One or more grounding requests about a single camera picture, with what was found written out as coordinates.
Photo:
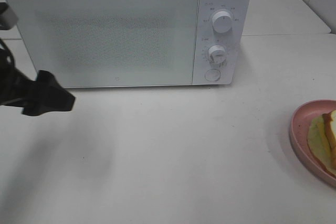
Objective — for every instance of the white microwave door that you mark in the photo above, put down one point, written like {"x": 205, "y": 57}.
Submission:
{"x": 107, "y": 43}

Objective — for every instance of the white timer knob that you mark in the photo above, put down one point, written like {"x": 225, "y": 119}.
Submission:
{"x": 217, "y": 54}

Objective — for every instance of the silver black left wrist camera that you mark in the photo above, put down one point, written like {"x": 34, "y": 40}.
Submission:
{"x": 8, "y": 18}

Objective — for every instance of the toast sandwich with filling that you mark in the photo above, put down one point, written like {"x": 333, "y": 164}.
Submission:
{"x": 321, "y": 141}

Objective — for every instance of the round white door button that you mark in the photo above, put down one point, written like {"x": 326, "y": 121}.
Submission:
{"x": 212, "y": 75}

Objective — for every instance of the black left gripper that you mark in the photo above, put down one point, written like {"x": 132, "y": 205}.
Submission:
{"x": 37, "y": 97}

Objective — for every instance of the upper white power knob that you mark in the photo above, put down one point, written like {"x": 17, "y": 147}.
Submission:
{"x": 222, "y": 21}

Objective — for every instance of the pink round plate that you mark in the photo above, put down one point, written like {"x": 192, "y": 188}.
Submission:
{"x": 298, "y": 133}

